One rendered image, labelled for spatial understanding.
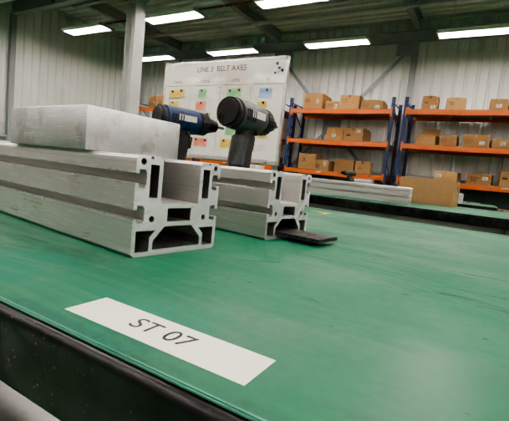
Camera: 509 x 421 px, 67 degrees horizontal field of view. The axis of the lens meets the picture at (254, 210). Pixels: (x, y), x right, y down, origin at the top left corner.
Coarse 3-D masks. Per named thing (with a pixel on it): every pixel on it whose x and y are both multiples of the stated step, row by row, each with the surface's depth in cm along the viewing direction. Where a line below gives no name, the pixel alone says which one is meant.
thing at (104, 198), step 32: (0, 160) 50; (32, 160) 44; (64, 160) 38; (96, 160) 34; (128, 160) 32; (160, 160) 33; (0, 192) 47; (32, 192) 44; (64, 192) 38; (96, 192) 35; (128, 192) 32; (160, 192) 33; (192, 192) 38; (64, 224) 38; (96, 224) 35; (128, 224) 32; (160, 224) 34; (192, 224) 37
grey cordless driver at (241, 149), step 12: (228, 96) 73; (228, 108) 72; (240, 108) 72; (252, 108) 75; (228, 120) 72; (240, 120) 73; (252, 120) 75; (264, 120) 79; (240, 132) 76; (252, 132) 78; (264, 132) 82; (240, 144) 76; (252, 144) 79; (228, 156) 76; (240, 156) 76
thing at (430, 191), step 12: (408, 180) 231; (420, 180) 227; (432, 180) 224; (444, 180) 220; (420, 192) 227; (432, 192) 223; (444, 192) 220; (456, 192) 224; (432, 204) 224; (444, 204) 220; (456, 204) 232
